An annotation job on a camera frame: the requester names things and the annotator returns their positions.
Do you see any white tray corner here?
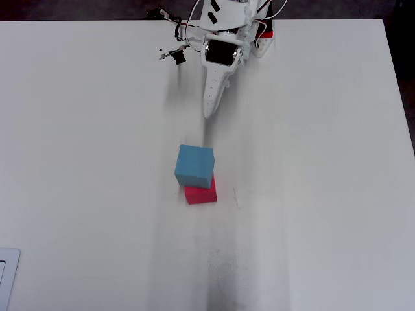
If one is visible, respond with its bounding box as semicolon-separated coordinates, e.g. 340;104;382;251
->
0;248;21;311

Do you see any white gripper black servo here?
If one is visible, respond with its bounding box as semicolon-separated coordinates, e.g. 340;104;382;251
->
200;29;246;120

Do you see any red black servo cable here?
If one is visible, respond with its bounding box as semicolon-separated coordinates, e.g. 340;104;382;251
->
254;0;289;41

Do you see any black camera cable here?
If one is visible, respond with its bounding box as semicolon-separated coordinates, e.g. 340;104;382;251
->
174;16;184;43

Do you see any red foam cube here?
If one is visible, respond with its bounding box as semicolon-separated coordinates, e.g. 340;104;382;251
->
184;174;219;206

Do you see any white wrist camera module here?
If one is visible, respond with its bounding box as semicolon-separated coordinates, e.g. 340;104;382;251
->
158;44;191;66

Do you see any blue foam cube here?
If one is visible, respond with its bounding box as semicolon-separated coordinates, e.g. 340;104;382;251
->
174;144;216;190

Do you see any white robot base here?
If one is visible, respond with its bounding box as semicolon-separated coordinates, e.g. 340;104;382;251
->
252;18;276;60

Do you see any white servo cable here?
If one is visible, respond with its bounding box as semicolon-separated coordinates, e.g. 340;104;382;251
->
185;0;209;50

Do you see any translucent spiral cable wrap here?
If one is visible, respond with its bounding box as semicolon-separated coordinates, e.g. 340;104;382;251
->
241;6;257;61

